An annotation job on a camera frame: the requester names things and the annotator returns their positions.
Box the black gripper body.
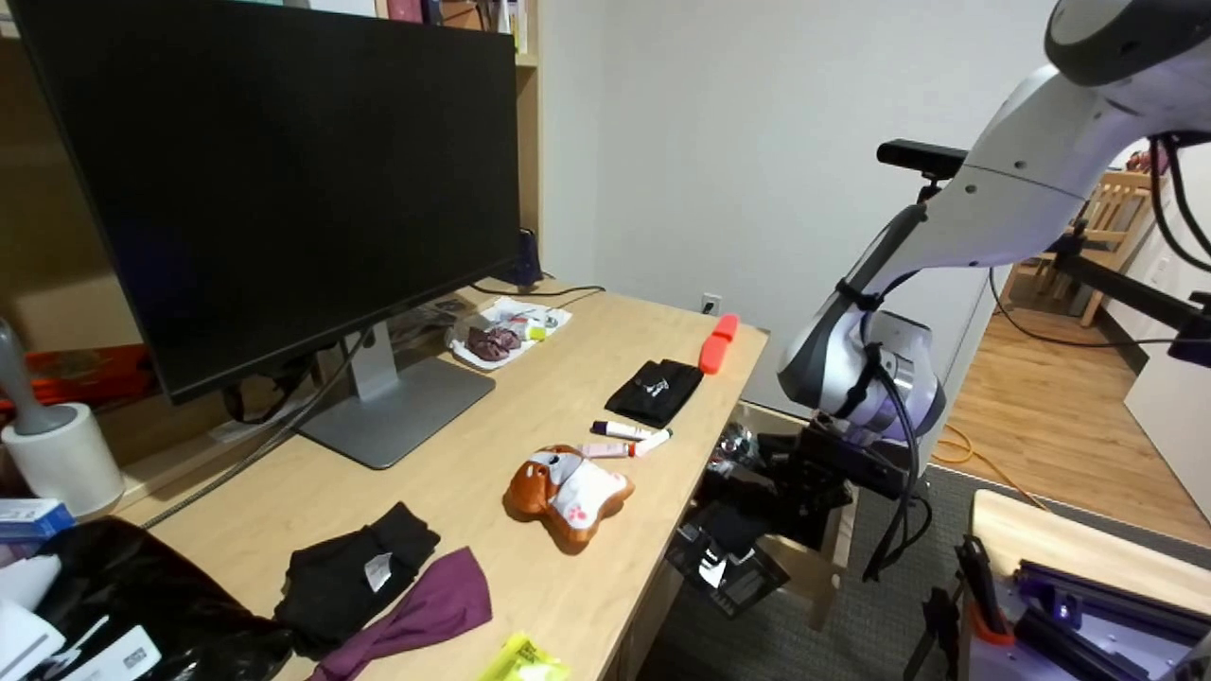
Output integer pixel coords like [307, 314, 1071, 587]
[797, 422, 917, 499]

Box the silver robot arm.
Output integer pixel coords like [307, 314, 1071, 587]
[781, 0, 1211, 499]

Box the wooden drawer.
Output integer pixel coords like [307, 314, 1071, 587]
[708, 421, 860, 625]

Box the orange plastic object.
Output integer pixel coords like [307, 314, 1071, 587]
[695, 314, 738, 373]

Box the black wallet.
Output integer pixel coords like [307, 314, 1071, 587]
[604, 360, 701, 426]

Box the red white marker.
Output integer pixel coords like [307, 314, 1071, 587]
[589, 421, 670, 458]

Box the brown plush toy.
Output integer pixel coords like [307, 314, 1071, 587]
[503, 454, 631, 557]

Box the colourful snack packet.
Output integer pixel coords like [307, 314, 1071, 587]
[445, 299, 573, 369]

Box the yellow green packet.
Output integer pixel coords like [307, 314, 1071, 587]
[482, 630, 573, 681]

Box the wooden chair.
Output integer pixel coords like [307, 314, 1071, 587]
[1007, 169, 1153, 325]

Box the purple cloth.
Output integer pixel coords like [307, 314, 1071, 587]
[309, 548, 491, 681]

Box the grey monitor stand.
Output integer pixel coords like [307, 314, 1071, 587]
[304, 321, 497, 470]

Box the black folded cloth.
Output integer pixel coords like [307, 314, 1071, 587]
[271, 504, 440, 654]

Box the black computer monitor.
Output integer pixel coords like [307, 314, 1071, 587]
[11, 0, 520, 402]

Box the black bag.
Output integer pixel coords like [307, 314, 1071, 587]
[35, 518, 290, 681]

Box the blue box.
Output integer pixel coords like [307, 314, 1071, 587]
[0, 499, 75, 548]

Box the black camera on boom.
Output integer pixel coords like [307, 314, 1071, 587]
[874, 141, 1211, 365]

